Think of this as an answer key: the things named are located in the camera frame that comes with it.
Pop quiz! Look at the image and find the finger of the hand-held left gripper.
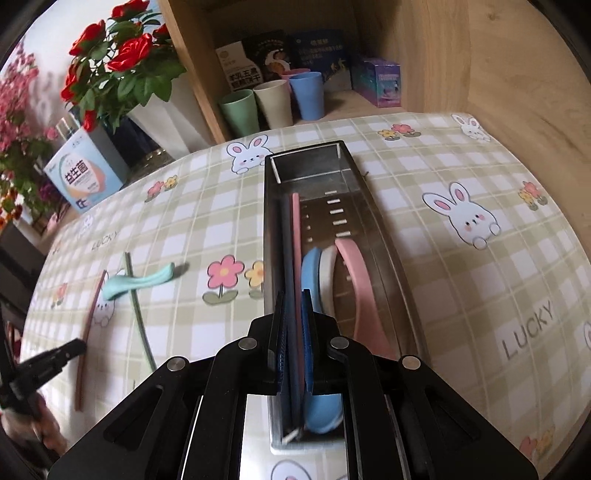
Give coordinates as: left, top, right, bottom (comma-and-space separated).
14, 339, 88, 393

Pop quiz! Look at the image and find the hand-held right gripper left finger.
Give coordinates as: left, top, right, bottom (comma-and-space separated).
46, 291, 291, 480

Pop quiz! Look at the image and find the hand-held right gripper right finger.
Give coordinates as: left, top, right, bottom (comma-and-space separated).
300, 290, 539, 480

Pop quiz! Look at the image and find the cream spoon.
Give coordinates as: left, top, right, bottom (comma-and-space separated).
320, 244, 343, 320

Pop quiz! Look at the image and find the blue spoon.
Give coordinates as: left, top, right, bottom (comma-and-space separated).
300, 247, 345, 435

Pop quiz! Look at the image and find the pink spoon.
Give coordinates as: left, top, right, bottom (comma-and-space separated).
335, 237, 400, 363

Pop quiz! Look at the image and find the green chopstick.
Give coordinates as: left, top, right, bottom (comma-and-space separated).
124, 251, 157, 372

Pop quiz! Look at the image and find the teal spoon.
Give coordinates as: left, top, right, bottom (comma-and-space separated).
102, 262, 179, 301

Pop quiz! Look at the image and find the metal utensil tray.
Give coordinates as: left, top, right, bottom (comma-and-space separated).
263, 140, 428, 456

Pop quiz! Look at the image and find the person's left hand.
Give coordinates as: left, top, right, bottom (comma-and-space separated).
0, 396, 69, 464

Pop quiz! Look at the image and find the black chair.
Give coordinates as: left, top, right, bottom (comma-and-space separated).
0, 226, 47, 298

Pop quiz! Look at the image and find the green checkered bunny tablecloth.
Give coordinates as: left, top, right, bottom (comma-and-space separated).
21, 113, 591, 480

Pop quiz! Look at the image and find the white blue supplement box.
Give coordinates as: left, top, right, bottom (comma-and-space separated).
44, 127, 130, 214

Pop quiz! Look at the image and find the gold blister tray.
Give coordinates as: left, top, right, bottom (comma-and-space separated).
127, 148, 174, 179

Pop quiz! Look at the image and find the pink blossom plant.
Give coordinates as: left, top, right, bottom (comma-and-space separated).
0, 39, 62, 232

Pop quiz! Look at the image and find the green cup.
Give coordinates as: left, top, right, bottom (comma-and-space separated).
218, 89, 262, 138

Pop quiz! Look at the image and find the metal tumbler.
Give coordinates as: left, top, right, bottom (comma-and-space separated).
55, 115, 82, 139

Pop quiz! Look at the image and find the dark blue box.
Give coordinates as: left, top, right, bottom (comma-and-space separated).
99, 113, 154, 163

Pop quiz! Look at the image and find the beige cup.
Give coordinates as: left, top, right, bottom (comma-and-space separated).
252, 79, 294, 130

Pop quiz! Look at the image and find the blue cup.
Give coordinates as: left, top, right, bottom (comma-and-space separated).
288, 71, 324, 122

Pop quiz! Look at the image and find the red rose plant white pot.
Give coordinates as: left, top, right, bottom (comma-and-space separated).
60, 0, 218, 156

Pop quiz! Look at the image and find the purple box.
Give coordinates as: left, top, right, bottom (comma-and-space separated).
351, 56, 402, 109

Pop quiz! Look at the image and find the white biscuit packet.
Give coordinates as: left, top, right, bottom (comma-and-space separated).
215, 41, 259, 94

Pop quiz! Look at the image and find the dark snack packet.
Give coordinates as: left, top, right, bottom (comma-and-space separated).
243, 30, 290, 77

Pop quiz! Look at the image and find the blue snack box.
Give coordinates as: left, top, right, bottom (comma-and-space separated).
288, 30, 352, 85

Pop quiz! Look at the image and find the wooden shelf unit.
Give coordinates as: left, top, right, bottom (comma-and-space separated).
157, 0, 591, 195

